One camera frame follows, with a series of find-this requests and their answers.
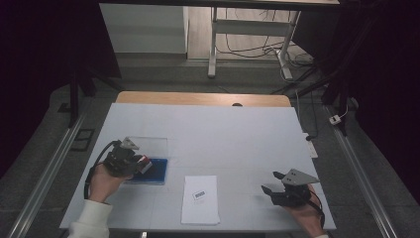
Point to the black round cap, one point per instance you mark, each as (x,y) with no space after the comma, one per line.
(237,104)

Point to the person's left hand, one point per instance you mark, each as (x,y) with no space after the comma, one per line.
(104,183)

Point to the white cabinet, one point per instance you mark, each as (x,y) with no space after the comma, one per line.
(142,29)

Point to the white power adapter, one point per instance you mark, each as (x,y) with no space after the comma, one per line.
(335,120)

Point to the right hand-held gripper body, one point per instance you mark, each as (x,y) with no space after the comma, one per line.
(294,195)

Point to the white desk frame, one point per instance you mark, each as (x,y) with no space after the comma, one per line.
(251,27)

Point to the black stand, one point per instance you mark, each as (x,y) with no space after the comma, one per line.
(74,99)

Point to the wooden table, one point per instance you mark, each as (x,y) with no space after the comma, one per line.
(198,98)

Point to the black floor frame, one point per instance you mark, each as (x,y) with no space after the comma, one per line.
(82,140)

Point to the person's right hand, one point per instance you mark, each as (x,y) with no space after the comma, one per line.
(307,216)

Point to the aluminium rail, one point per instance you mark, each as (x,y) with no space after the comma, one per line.
(46,175)
(360,178)

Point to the blue ink pad box clear lid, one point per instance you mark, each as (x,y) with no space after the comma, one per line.
(158,170)

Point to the dark curtain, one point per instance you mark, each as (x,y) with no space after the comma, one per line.
(389,82)
(33,66)

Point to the white board table cover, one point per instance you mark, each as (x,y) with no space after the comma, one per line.
(211,139)

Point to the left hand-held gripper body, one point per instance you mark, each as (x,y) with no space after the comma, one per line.
(120,160)

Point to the white paper sheet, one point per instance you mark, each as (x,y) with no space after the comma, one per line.
(200,211)

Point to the black knob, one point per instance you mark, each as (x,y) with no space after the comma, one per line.
(308,138)

